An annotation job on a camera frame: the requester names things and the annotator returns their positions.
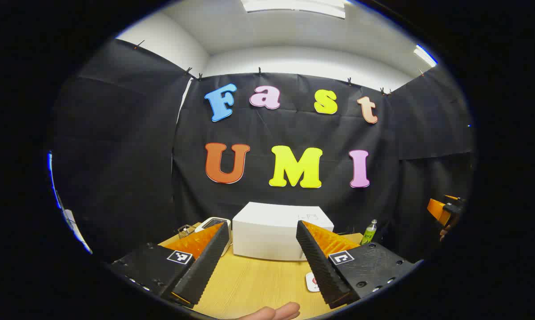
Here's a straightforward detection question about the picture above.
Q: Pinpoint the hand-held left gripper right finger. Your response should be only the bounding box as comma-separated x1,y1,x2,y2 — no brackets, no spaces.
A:
296,220,423,309

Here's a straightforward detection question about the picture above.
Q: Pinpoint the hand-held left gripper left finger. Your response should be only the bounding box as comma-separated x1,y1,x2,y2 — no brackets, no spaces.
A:
109,221,230,308

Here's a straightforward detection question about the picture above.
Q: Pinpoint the white plate of food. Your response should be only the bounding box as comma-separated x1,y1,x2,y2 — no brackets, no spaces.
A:
306,272,323,293

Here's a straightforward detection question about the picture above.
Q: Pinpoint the white microwave oven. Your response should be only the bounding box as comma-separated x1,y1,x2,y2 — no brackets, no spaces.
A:
232,202,334,261

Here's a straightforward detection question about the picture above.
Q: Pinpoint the white toaster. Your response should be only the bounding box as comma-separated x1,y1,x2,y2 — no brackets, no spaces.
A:
194,217,232,257

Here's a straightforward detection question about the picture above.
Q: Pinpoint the green drink bottle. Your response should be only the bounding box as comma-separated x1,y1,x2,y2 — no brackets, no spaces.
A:
361,219,378,246

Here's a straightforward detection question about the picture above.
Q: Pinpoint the black backdrop cloth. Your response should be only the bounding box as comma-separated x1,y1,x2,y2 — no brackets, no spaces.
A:
49,38,477,263

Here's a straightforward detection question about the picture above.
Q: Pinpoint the white printed board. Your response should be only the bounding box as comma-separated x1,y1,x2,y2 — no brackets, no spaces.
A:
47,151,93,255

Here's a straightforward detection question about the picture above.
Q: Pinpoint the ceiling light panel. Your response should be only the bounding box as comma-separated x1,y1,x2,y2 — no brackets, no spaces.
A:
241,0,346,18
413,44,438,68

